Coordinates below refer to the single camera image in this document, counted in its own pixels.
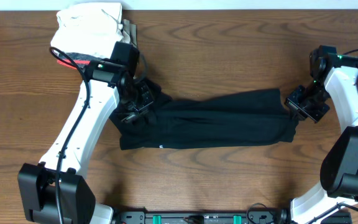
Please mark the grey red-trimmed folded garment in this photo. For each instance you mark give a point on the grey red-trimmed folded garment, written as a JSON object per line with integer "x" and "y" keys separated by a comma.
{"x": 80, "y": 59}

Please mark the white folded garment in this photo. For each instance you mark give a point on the white folded garment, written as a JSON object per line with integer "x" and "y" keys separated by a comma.
{"x": 91, "y": 28}

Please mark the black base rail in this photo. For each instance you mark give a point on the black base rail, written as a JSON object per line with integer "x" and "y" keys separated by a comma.
{"x": 255, "y": 215}

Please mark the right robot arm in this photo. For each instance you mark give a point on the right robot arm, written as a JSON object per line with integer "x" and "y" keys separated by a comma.
{"x": 335, "y": 76}

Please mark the olive grey folded garment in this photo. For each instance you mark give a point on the olive grey folded garment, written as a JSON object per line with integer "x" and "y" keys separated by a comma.
{"x": 130, "y": 32}

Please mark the black t-shirt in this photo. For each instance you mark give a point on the black t-shirt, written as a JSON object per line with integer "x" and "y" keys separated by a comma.
{"x": 252, "y": 118}

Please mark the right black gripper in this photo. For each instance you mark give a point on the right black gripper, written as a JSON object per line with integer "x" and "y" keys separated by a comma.
{"x": 291, "y": 101}

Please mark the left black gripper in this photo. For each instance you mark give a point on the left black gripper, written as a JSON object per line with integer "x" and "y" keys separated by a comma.
{"x": 146, "y": 99}

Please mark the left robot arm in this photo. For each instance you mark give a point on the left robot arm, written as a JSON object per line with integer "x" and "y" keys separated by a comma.
{"x": 55, "y": 189}

